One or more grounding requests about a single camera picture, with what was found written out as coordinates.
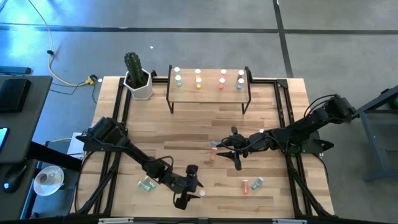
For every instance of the small coffee cup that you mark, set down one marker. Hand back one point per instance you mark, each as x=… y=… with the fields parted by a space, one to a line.
x=43 y=178

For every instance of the black flat box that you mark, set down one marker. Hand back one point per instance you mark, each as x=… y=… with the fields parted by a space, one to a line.
x=14 y=95

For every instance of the white paper sheet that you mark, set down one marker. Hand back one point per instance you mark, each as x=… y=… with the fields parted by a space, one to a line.
x=74 y=147

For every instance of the silver metal bracket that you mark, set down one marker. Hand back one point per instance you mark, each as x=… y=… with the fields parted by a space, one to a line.
x=115 y=220
x=289 y=221

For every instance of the black desk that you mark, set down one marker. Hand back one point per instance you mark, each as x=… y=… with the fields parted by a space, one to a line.
x=31 y=124

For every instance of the red pill bottle white cap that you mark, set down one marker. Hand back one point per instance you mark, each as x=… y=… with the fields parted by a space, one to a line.
x=223 y=71
x=213 y=154
x=245 y=187
x=221 y=80

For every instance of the black aluminium table frame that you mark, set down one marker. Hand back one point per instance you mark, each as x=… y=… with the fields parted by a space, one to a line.
x=171 y=221

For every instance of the black computer mouse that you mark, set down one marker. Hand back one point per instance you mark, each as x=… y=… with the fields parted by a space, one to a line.
x=14 y=177

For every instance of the white faceted plant pot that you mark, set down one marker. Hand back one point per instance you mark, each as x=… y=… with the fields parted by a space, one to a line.
x=144 y=91

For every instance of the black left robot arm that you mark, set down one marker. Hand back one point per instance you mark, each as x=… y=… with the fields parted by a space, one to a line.
x=140 y=155

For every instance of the blue-grey metal cart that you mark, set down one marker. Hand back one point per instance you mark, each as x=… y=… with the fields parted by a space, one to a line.
x=368 y=143

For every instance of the yellow plug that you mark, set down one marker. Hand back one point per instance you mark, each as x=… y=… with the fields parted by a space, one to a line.
x=90 y=81

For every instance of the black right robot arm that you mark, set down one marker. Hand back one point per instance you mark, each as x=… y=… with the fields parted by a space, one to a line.
x=311 y=124

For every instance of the blue pill bottle white cap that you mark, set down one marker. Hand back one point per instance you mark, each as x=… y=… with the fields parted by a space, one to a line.
x=241 y=72
x=257 y=183
x=214 y=143
x=240 y=81

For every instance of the green cactus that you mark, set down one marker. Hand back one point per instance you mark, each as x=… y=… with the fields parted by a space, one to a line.
x=134 y=68

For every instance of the wooden shelf black metal legs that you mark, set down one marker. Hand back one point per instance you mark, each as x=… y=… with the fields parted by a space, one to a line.
x=208 y=93

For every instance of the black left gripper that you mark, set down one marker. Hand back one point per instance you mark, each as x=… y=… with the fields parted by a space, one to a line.
x=182 y=185

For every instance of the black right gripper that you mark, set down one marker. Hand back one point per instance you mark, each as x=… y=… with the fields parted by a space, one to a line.
x=255 y=143

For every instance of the smartphone with lit screen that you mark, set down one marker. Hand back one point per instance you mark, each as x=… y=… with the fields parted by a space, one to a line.
x=2 y=138

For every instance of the black bar-shaped device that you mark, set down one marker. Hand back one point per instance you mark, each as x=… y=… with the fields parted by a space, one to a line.
x=15 y=70

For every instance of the black desk crossbar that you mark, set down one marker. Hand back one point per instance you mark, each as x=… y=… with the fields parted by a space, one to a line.
x=56 y=157

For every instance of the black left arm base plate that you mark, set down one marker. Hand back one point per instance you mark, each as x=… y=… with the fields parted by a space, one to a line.
x=93 y=146

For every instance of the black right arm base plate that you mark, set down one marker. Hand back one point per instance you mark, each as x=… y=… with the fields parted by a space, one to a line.
x=323 y=145

